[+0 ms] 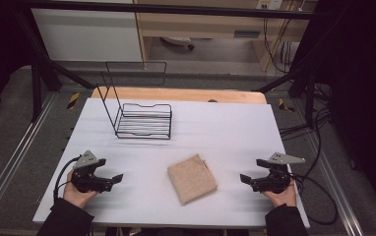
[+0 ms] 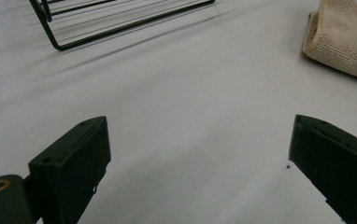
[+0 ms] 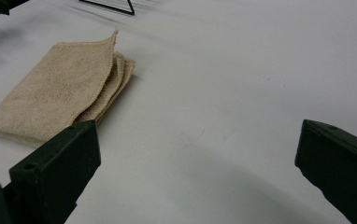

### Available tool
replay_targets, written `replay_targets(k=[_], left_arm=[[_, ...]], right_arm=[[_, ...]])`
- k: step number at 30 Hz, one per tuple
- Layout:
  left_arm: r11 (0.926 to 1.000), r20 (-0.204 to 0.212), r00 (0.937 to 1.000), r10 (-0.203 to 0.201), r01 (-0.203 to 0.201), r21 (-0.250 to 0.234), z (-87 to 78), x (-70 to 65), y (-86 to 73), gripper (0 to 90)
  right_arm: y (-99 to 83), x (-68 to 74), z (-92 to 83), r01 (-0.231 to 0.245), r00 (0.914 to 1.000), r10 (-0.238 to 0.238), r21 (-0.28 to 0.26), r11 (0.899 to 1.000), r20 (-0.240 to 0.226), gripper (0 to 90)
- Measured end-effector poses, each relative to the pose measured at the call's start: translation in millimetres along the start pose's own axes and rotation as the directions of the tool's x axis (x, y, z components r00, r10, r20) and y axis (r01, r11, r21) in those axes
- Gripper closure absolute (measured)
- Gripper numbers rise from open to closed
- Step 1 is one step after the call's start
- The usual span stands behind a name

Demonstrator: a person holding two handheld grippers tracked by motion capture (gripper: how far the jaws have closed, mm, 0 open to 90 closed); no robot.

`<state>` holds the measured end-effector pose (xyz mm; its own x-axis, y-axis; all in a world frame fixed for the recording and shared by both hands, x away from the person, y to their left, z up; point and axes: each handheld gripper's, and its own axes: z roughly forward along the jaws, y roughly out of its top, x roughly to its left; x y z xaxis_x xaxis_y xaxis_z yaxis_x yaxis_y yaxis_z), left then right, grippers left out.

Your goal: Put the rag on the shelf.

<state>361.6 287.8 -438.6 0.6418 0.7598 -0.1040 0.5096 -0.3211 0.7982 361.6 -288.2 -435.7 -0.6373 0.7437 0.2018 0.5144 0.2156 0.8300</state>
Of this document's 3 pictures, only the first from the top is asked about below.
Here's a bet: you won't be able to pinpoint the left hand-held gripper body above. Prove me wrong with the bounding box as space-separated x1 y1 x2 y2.
71 149 114 194

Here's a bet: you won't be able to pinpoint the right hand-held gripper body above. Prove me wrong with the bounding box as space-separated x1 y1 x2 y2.
250 151 306 195

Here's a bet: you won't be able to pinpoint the beige towel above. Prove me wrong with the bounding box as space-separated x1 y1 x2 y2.
166 153 219 207

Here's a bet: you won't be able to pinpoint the black wire rack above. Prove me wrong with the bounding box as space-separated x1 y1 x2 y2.
95 60 173 141

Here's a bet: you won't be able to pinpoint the person's left hand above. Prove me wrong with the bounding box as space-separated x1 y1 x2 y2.
62 170 98 209

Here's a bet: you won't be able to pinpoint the person's right hand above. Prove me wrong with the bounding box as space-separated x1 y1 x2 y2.
263 179 298 208

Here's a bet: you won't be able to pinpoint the white table sheet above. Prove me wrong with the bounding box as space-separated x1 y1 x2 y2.
32 97 311 229

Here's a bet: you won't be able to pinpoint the yellow black tape strip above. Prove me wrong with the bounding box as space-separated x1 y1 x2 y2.
66 91 82 110
278 97 295 113

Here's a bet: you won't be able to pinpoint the white cabinet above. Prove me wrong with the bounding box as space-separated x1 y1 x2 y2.
31 0 144 63

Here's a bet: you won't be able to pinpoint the wooden desk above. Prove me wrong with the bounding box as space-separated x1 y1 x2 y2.
132 0 318 72

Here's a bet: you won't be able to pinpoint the office chair base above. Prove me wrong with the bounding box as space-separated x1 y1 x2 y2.
160 35 196 51

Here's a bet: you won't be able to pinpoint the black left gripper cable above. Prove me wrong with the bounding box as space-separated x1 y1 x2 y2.
53 155 81 205

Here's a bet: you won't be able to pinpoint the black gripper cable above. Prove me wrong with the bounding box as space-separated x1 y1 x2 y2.
287 172 339 226
53 155 81 205

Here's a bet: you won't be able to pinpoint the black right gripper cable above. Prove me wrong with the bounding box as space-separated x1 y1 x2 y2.
287 172 339 226

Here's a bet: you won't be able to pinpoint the bundle of black floor cables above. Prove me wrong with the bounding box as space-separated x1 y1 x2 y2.
279 83 334 141

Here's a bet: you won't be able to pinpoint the aluminium floor rail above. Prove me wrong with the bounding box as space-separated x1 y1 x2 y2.
306 131 365 236
0 92 58 227

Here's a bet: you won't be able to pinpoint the hanging cables under desk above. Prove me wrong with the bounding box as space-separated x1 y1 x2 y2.
262 16 296 75

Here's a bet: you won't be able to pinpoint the white wall socket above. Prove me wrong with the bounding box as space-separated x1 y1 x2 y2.
256 0 283 11

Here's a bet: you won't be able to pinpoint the black metal frame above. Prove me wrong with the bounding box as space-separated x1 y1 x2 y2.
12 0 328 130

